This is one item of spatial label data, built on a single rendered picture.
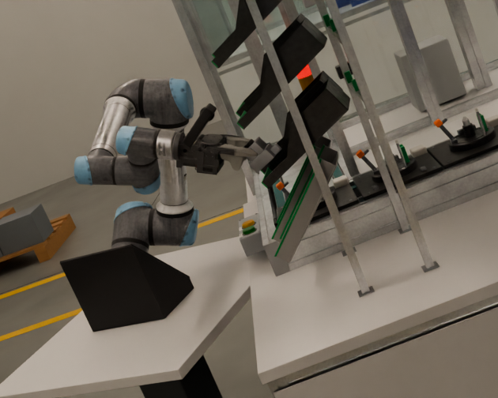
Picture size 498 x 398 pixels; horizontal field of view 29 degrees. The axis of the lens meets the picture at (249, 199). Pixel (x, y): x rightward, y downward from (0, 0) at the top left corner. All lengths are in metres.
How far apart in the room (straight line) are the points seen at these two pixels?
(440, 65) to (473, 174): 1.22
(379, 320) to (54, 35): 9.28
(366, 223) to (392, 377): 0.61
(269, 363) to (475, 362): 0.47
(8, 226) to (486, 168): 5.85
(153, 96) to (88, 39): 8.38
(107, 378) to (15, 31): 9.01
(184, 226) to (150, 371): 0.61
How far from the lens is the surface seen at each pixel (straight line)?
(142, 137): 2.42
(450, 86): 3.94
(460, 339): 2.26
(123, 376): 2.56
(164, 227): 2.96
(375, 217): 2.74
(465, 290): 2.24
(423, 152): 2.97
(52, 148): 11.54
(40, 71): 11.38
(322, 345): 2.23
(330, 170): 2.33
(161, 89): 2.80
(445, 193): 2.76
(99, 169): 2.51
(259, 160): 2.36
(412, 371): 2.27
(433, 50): 3.91
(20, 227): 8.11
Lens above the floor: 1.76
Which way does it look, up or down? 14 degrees down
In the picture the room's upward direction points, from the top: 23 degrees counter-clockwise
